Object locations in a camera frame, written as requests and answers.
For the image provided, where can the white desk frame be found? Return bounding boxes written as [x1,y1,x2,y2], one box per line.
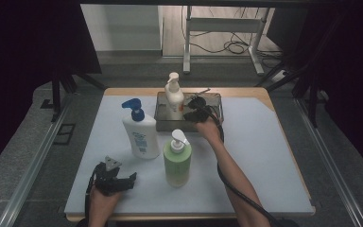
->
[182,5,270,77]

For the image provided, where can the person's left hand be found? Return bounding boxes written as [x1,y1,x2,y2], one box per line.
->
[89,188,123,219]

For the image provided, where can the metal mesh basket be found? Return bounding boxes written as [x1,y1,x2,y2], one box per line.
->
[153,91,225,133]

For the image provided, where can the black floor cables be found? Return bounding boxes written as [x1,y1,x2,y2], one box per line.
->
[182,6,286,69]

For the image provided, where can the cream pump bottle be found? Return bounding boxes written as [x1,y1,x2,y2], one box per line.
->
[164,72,186,121]

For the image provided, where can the white power strip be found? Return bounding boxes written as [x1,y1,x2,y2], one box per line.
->
[270,69,289,84]

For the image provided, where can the white bottle with blue pump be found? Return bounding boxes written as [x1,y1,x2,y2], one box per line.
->
[121,97,162,160]

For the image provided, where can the green bottle with white pump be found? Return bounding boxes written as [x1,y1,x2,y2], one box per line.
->
[163,129,193,188]

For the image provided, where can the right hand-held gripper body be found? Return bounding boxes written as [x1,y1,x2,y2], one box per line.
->
[195,88,216,124]

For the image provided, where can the black curtain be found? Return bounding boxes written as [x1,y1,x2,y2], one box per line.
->
[266,0,363,181]
[0,0,102,179]

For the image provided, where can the aluminium rail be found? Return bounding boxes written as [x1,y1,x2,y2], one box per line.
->
[0,94,74,227]
[293,97,363,227]

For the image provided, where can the wooden table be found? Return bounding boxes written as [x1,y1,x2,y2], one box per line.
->
[65,87,317,223]

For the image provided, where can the person's right hand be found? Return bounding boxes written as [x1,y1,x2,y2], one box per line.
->
[195,118,224,146]

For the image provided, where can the black metal stand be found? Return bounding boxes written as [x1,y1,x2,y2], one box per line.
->
[254,12,330,128]
[40,62,108,123]

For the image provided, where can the white cabinet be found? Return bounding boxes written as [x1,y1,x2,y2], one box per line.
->
[79,3,164,53]

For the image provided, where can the light blue mat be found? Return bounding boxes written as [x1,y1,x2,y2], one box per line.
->
[64,95,316,218]

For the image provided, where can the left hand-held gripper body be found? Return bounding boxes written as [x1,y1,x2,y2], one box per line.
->
[91,155,128,197]

